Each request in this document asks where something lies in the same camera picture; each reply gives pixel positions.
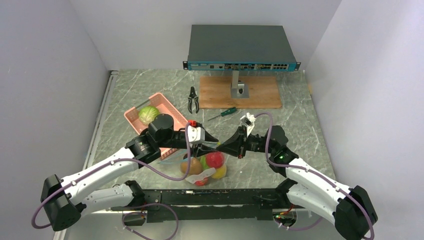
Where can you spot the red round fruit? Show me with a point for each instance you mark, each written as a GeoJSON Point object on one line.
{"type": "Point", "coordinates": [215, 160]}

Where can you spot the green cabbage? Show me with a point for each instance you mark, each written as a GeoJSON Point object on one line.
{"type": "Point", "coordinates": [147, 114]}

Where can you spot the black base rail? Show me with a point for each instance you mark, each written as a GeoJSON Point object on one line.
{"type": "Point", "coordinates": [261, 204]}

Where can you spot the pink plastic basket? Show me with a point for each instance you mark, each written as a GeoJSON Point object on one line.
{"type": "Point", "coordinates": [164, 106]}

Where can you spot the aluminium frame rail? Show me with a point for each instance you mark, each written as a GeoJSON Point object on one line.
{"type": "Point", "coordinates": [80, 103]}

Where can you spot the brown potato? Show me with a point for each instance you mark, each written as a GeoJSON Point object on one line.
{"type": "Point", "coordinates": [194, 167]}

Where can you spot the wooden board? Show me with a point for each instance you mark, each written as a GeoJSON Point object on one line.
{"type": "Point", "coordinates": [215, 93]}

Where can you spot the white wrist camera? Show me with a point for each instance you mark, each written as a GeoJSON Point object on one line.
{"type": "Point", "coordinates": [249, 121]}
{"type": "Point", "coordinates": [195, 132]}

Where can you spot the green handled screwdriver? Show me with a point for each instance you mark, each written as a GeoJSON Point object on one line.
{"type": "Point", "coordinates": [226, 112]}

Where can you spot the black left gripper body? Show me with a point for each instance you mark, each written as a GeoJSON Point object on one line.
{"type": "Point", "coordinates": [174, 141]}

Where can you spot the metal stand post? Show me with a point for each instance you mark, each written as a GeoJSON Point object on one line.
{"type": "Point", "coordinates": [238, 88]}

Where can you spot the clear zip top bag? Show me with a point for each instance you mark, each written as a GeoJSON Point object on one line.
{"type": "Point", "coordinates": [171, 165]}

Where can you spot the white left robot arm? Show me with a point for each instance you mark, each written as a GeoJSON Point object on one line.
{"type": "Point", "coordinates": [65, 200]}

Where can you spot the grey network switch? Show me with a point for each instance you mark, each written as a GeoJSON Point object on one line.
{"type": "Point", "coordinates": [217, 47]}

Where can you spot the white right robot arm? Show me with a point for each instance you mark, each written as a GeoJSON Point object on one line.
{"type": "Point", "coordinates": [349, 209]}

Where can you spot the black handled pliers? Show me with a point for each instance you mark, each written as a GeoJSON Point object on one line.
{"type": "Point", "coordinates": [193, 99]}

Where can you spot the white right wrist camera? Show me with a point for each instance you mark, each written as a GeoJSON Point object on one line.
{"type": "Point", "coordinates": [249, 121]}

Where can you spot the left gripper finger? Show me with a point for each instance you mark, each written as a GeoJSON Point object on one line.
{"type": "Point", "coordinates": [204, 136]}
{"type": "Point", "coordinates": [199, 150]}

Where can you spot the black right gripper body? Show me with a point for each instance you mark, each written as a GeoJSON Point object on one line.
{"type": "Point", "coordinates": [255, 143]}

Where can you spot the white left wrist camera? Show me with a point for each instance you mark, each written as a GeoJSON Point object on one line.
{"type": "Point", "coordinates": [195, 132]}

